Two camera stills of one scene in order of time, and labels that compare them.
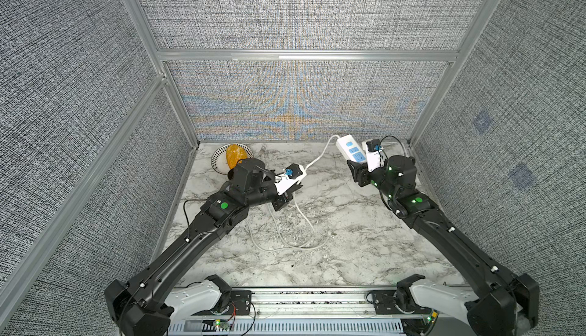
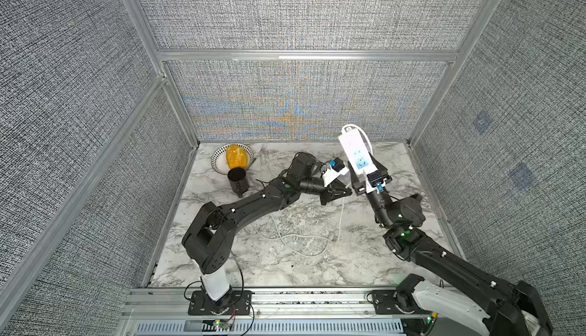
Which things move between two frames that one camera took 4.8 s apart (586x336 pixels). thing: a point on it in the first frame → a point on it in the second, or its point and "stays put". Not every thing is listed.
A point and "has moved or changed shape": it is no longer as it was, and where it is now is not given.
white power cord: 299,211 → 340,210
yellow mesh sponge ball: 235,154 stays put
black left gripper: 284,198 → 332,189
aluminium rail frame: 287,304 stays put
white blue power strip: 350,149 has moved or changed shape
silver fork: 263,149 stays put
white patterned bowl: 219,157 stays put
